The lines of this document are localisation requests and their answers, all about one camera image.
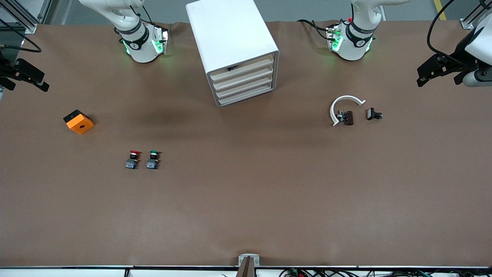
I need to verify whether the red push button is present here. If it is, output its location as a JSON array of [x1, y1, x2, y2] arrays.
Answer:
[[125, 150, 141, 170]]

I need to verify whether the green push button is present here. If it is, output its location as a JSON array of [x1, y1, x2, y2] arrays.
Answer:
[[146, 150, 162, 170]]

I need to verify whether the orange and black box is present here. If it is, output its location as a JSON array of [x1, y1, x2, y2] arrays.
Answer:
[[63, 109, 95, 135]]

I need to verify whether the brown table cover mat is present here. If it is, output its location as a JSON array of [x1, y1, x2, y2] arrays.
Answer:
[[0, 20, 492, 268]]

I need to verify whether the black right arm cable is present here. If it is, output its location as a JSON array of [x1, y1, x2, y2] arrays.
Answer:
[[0, 23, 42, 53]]

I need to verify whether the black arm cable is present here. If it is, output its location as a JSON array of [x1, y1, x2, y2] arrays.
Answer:
[[0, 23, 42, 53], [427, 0, 492, 58]]

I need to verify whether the aluminium frame profile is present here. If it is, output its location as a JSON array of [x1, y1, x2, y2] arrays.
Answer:
[[0, 0, 52, 34], [460, 0, 492, 30]]

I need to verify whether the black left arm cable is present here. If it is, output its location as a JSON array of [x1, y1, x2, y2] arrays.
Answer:
[[427, 0, 492, 58]]

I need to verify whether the white curved bracket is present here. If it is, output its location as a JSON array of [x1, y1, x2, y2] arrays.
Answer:
[[330, 95, 366, 127]]

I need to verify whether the black base cable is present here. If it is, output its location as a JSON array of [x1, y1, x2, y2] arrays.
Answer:
[[298, 18, 332, 41]]

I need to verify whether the white table edge rail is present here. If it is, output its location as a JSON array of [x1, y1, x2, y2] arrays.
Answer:
[[0, 265, 492, 277]]

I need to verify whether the black cable bundle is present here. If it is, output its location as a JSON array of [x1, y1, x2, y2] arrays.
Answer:
[[279, 268, 492, 277]]

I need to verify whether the grey mount bracket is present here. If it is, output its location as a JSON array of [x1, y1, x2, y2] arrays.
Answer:
[[238, 254, 260, 267]]

